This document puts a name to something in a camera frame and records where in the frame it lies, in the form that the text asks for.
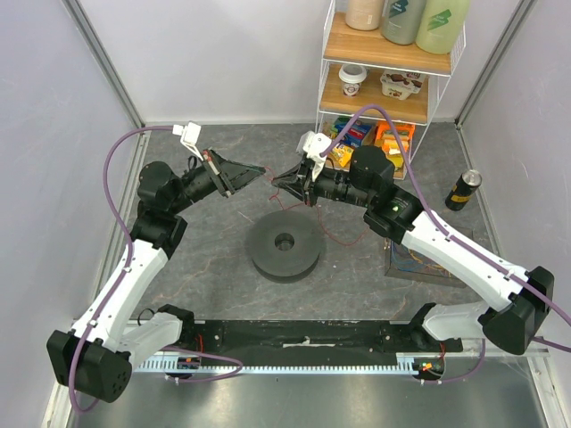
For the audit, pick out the beige bottle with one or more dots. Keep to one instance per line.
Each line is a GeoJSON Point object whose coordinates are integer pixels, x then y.
{"type": "Point", "coordinates": [364, 15]}

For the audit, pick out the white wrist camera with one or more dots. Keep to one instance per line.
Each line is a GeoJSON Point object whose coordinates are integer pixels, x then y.
{"type": "Point", "coordinates": [188, 136]}
{"type": "Point", "coordinates": [315, 146]}

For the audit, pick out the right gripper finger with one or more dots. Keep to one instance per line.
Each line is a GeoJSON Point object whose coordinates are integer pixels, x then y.
{"type": "Point", "coordinates": [293, 176]}
{"type": "Point", "coordinates": [294, 189]}

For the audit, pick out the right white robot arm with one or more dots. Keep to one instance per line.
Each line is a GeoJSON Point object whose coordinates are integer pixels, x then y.
{"type": "Point", "coordinates": [513, 299]}

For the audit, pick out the yellow candy bag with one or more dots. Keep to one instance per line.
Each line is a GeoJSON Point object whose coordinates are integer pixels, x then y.
{"type": "Point", "coordinates": [341, 155]}

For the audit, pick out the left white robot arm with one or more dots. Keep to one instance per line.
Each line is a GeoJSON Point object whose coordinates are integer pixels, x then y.
{"type": "Point", "coordinates": [98, 354]}

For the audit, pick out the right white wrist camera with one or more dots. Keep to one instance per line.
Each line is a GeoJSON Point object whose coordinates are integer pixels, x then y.
{"type": "Point", "coordinates": [315, 146]}

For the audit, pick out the orange yellow snack box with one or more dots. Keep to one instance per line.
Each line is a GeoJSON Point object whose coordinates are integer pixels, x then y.
{"type": "Point", "coordinates": [394, 145]}

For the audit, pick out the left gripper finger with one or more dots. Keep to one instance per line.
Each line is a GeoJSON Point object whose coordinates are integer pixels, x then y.
{"type": "Point", "coordinates": [232, 167]}
{"type": "Point", "coordinates": [238, 181]}

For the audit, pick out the white wire wooden shelf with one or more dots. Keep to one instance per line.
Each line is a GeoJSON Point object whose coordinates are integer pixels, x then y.
{"type": "Point", "coordinates": [342, 44]}

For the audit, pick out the grey slotted cable duct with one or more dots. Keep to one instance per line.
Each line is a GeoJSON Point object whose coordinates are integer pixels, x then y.
{"type": "Point", "coordinates": [173, 364]}

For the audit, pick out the white chocolate dessert tub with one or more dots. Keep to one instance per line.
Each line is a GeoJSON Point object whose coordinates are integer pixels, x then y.
{"type": "Point", "coordinates": [401, 85]}

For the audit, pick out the blue green snack box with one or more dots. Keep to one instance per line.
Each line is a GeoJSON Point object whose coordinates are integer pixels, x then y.
{"type": "Point", "coordinates": [361, 133]}

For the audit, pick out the clear box of wires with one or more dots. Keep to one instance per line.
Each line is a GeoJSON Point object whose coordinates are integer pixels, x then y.
{"type": "Point", "coordinates": [403, 263]}

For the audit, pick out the black yellow drink can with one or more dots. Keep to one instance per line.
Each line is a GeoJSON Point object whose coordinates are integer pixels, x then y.
{"type": "Point", "coordinates": [461, 193]}

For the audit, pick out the light green bottle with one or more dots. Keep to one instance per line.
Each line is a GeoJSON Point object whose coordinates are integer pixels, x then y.
{"type": "Point", "coordinates": [440, 25]}

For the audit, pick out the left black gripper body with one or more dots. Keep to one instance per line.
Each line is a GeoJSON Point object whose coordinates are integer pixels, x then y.
{"type": "Point", "coordinates": [219, 178]}

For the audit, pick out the black cable spool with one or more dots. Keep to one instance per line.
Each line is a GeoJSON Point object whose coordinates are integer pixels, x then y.
{"type": "Point", "coordinates": [285, 246]}

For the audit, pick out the white paper cup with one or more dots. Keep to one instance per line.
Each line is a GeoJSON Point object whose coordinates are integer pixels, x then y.
{"type": "Point", "coordinates": [352, 76]}

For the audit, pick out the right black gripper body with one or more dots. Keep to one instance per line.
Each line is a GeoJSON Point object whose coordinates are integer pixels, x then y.
{"type": "Point", "coordinates": [306, 184]}

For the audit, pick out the grey green bottle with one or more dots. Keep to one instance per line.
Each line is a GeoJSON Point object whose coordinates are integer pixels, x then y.
{"type": "Point", "coordinates": [401, 20]}

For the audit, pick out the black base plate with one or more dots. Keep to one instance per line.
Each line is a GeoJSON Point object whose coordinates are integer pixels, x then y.
{"type": "Point", "coordinates": [312, 343]}

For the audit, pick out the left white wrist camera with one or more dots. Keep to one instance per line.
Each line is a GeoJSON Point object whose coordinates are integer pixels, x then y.
{"type": "Point", "coordinates": [188, 136]}

